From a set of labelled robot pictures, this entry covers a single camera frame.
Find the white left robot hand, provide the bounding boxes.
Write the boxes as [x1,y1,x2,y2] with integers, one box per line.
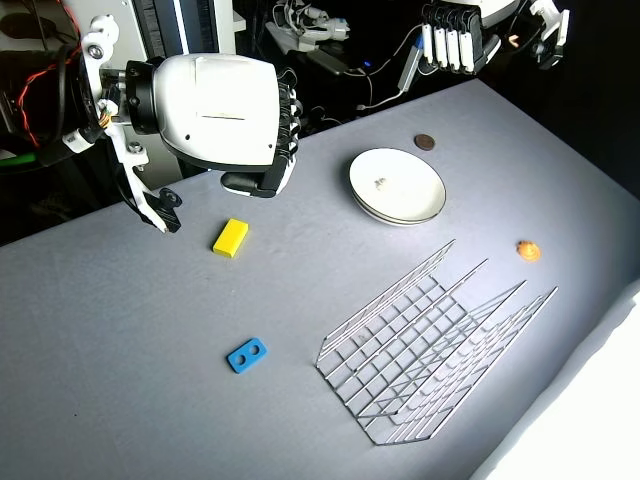
[421,2,503,76]

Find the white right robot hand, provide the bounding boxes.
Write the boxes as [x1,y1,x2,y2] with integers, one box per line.
[152,52,304,199]

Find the white plate with dark rim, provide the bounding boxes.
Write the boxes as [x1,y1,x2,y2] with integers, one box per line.
[350,192,436,228]
[348,147,448,224]

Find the white grey background device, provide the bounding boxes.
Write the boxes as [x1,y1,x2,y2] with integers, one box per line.
[264,0,351,54]

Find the black box with blue light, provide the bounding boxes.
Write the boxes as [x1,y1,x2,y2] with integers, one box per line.
[304,42,374,76]

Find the yellow rectangular block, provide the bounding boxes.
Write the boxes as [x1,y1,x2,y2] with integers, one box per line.
[211,217,250,260]

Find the small orange toy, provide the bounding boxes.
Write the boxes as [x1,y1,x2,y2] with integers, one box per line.
[516,240,542,264]

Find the blue block with two holes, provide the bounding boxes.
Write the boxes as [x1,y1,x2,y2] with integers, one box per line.
[225,337,269,375]

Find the white cable with grey plug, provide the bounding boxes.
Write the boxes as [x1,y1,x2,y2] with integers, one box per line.
[355,22,426,112]

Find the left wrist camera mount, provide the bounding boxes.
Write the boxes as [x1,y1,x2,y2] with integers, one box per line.
[528,0,571,71]

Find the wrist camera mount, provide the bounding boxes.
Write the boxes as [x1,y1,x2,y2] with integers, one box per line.
[79,14,184,235]
[528,0,571,71]

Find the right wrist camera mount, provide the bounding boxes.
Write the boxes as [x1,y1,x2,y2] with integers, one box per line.
[79,14,184,235]

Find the silver wire plate rack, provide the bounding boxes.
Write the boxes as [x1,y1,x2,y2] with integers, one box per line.
[313,238,560,447]

